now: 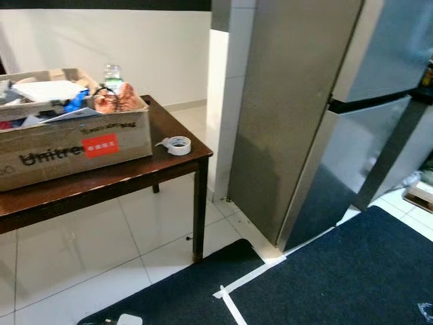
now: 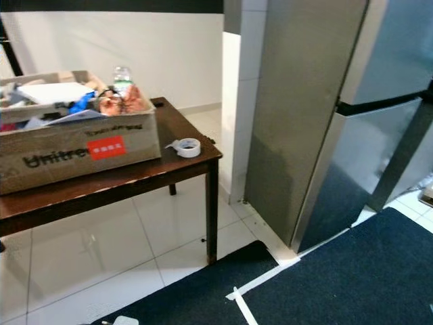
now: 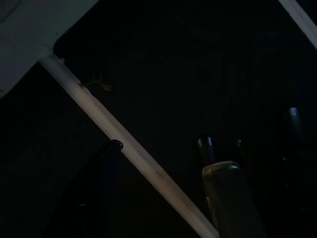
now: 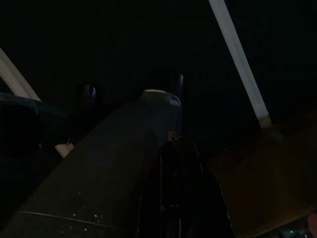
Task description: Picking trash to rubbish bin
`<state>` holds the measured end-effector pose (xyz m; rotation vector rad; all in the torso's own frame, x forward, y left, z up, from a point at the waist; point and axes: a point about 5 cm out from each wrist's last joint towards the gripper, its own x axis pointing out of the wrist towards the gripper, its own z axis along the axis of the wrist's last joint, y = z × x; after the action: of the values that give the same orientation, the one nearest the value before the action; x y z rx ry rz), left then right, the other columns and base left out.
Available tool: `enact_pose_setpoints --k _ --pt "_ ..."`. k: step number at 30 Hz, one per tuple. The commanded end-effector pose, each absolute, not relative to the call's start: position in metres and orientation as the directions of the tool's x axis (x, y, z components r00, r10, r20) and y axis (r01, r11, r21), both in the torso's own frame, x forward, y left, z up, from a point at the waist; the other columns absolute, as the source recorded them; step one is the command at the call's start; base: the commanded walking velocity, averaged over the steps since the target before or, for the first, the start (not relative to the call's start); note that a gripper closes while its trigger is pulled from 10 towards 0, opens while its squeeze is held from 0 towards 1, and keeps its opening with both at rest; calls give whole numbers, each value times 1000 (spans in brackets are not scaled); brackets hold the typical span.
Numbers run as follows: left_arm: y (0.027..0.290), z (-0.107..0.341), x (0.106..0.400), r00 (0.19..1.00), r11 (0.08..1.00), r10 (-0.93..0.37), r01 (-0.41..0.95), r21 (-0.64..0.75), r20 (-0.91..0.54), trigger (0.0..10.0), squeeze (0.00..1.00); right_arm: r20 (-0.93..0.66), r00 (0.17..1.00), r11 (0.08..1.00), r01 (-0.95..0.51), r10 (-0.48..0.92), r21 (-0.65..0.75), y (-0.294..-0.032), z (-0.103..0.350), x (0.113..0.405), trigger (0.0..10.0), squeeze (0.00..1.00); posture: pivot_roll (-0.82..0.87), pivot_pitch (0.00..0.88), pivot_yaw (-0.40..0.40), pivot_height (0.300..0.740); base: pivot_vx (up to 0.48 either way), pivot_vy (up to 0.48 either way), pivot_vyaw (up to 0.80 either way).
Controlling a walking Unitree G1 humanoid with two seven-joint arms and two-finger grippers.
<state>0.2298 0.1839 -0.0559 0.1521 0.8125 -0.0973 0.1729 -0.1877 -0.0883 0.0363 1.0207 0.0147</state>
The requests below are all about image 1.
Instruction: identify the crumpled clear plastic trash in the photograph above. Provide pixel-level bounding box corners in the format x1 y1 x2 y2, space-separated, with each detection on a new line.
417 303 433 323

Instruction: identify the dark blue floor mat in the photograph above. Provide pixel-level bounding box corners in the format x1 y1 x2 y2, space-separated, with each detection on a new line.
78 238 266 325
227 205 433 325

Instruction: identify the silver refrigerator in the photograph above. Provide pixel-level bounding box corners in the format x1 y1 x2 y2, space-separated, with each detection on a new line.
227 0 433 253

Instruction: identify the long white floor tape strip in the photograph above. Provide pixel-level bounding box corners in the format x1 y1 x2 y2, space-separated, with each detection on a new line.
213 252 288 300

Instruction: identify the short white floor tape strip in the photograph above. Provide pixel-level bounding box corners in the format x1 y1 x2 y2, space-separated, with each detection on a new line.
218 291 248 325

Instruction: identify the white tape roll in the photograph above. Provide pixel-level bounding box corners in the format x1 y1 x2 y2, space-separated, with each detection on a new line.
156 135 193 157

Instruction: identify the orange plastic bag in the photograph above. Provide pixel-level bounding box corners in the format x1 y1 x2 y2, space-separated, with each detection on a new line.
93 83 145 114

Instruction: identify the brown wooden table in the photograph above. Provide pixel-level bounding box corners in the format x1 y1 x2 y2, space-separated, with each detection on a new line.
0 95 214 265

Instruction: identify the clear plastic bottle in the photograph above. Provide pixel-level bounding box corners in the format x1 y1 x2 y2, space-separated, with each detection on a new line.
103 64 124 93

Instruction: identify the grey robot left leg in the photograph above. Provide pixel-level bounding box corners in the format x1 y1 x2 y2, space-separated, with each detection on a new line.
116 313 143 325

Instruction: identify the white paper sheet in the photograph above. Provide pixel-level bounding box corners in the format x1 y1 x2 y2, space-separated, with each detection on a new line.
42 107 104 125

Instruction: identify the blue plastic item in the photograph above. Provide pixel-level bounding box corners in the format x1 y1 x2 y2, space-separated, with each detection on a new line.
64 90 91 113

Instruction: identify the printed cardboard box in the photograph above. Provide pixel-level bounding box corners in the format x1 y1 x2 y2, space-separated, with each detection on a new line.
0 68 154 193

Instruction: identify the white flat foam sheet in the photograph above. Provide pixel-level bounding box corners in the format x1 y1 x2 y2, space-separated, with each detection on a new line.
12 80 88 104

